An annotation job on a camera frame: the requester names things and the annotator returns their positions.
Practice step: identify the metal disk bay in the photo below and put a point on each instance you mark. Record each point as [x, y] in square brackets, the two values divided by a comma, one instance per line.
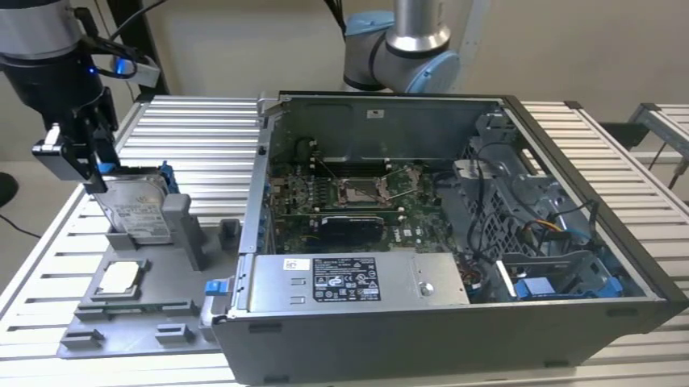
[581, 262]

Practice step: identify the silver CPU chip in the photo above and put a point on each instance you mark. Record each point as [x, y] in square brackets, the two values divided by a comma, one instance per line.
[120, 278]

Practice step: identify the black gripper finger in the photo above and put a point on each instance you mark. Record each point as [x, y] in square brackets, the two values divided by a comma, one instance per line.
[72, 161]
[107, 113]

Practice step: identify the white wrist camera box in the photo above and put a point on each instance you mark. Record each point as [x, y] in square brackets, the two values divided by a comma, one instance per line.
[146, 74]

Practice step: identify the green Dell motherboard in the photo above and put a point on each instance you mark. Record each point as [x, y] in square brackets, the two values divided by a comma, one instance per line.
[425, 225]

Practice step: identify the CPU socket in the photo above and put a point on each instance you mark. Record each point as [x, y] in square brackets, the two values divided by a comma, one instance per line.
[361, 193]

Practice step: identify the hard disk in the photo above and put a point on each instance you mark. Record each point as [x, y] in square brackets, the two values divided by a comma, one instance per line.
[533, 288]
[135, 209]

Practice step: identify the grey parts rack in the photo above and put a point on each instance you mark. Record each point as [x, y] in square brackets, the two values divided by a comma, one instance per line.
[162, 290]

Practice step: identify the open grey PC case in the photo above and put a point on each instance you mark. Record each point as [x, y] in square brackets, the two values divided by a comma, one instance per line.
[377, 350]

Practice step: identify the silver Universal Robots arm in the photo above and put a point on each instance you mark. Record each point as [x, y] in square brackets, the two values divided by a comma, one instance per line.
[414, 32]

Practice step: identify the thin metal locking lever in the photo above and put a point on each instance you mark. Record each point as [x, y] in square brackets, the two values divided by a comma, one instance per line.
[329, 172]

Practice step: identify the perforated metal drive cage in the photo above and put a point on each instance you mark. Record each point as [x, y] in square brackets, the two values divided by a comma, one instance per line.
[501, 225]

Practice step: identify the aluminium neighbouring table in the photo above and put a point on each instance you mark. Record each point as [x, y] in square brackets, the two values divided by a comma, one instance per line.
[668, 117]

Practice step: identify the black round base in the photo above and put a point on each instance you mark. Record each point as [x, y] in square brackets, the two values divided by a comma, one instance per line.
[7, 189]

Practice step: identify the grey power supply unit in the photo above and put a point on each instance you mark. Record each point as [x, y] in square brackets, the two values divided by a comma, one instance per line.
[398, 282]

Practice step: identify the blue case latch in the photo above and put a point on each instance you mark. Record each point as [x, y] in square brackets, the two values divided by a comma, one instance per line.
[214, 288]

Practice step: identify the black graphics card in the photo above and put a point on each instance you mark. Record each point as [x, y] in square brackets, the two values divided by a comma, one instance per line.
[350, 230]

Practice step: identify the black upright post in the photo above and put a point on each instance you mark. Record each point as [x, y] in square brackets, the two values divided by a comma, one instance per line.
[154, 44]

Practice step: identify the black RAM slot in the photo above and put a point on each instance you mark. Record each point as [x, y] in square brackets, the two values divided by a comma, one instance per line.
[366, 208]
[393, 217]
[366, 162]

